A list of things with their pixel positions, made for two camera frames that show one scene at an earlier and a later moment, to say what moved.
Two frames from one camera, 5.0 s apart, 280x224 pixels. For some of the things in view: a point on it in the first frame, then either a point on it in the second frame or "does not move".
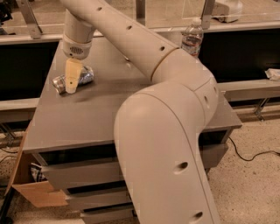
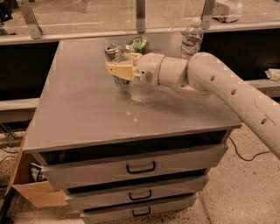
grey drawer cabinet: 73,134 does not move
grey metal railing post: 30,17 does not move
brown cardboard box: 27,180 does not move
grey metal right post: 207,11 does not move
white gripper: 76,49 -> 149,69
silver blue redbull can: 86,76 -> 115,52
